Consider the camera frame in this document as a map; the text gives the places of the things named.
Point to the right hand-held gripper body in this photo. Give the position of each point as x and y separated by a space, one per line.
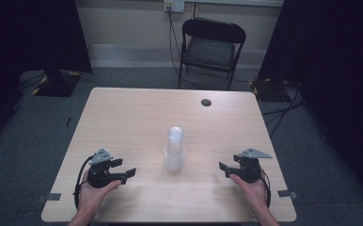
250 169

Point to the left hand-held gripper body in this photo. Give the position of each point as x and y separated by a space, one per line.
99 175

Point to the stack of clear plastic cups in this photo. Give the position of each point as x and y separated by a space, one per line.
174 150

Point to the person's left hand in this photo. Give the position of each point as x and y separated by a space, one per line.
90 197

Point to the person's right hand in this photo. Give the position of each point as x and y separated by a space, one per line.
255 194

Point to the grey tape strip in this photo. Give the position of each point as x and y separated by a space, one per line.
52 197
285 193

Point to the small black floor object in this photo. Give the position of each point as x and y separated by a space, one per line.
68 121

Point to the black round table grommet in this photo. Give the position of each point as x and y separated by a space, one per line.
206 102

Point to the black stand base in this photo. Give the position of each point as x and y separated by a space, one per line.
57 83
269 89

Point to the black folding chair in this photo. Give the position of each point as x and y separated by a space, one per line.
209 50

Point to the black curtain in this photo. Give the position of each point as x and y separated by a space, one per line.
333 62
29 34

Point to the white wall socket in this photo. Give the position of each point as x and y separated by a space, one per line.
174 5

